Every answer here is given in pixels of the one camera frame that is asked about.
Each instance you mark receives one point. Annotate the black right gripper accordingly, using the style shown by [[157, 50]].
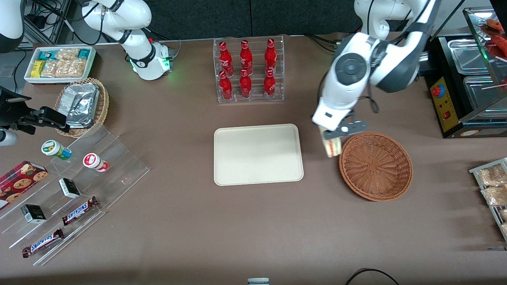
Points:
[[12, 111]]

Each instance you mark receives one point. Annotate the triangular sandwich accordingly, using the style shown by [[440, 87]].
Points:
[[332, 148]]

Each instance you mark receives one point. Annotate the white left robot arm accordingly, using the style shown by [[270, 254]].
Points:
[[344, 95]]

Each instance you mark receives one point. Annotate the brown round wicker basket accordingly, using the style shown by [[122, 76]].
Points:
[[376, 166]]

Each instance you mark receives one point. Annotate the light tan wicker basket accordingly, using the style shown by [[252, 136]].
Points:
[[103, 107]]

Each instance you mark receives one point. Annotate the cream plastic tray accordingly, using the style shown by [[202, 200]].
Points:
[[257, 156]]

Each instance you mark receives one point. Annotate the green lid drink cup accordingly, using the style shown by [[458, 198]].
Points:
[[51, 147]]

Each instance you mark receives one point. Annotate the silver foil pack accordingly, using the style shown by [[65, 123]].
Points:
[[81, 101], [81, 122]]

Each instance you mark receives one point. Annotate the white rectangular snack bin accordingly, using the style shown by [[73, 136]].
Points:
[[59, 80]]

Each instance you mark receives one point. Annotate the yellow snack packet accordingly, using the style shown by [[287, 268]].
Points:
[[37, 69]]

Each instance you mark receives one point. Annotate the clear bag of crackers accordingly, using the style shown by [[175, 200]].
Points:
[[53, 68], [75, 68], [67, 54]]

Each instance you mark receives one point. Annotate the red cookie box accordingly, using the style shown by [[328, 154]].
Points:
[[20, 182]]

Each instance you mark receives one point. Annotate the red lid drink cup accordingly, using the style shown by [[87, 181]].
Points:
[[93, 161]]

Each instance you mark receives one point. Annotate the teal snack packet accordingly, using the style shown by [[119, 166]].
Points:
[[48, 54], [84, 54]]

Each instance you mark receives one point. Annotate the small black box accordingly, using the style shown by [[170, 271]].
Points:
[[33, 213], [69, 188]]

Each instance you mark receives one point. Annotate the clear acrylic stepped stand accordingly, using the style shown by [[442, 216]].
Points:
[[115, 158]]

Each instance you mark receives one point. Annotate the red cola bottle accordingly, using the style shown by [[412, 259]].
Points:
[[246, 57], [270, 56], [245, 85], [269, 85], [226, 59], [225, 87]]

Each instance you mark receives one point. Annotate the clear acrylic bottle rack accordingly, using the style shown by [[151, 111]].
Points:
[[257, 99]]

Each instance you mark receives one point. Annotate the black box with green light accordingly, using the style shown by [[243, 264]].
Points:
[[424, 65]]

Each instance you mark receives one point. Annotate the Snickers chocolate bar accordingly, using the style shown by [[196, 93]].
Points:
[[42, 242], [79, 210]]

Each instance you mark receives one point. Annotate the black food warmer cabinet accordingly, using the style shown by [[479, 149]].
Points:
[[445, 107]]

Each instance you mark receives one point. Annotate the steel warmer pan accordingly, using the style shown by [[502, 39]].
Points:
[[469, 55], [481, 95]]

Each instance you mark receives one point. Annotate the clear bag of fried snacks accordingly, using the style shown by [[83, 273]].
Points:
[[504, 229], [491, 176], [503, 214], [495, 196]]

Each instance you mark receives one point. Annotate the red sausage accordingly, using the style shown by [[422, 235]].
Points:
[[500, 42], [497, 25]]

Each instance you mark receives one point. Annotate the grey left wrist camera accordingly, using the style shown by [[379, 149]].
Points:
[[354, 127]]

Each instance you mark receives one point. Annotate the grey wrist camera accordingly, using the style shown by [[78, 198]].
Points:
[[354, 127], [7, 137]]

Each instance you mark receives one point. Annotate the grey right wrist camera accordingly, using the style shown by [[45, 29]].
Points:
[[7, 137]]

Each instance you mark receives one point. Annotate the aluminium frame rack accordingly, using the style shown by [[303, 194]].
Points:
[[59, 23]]

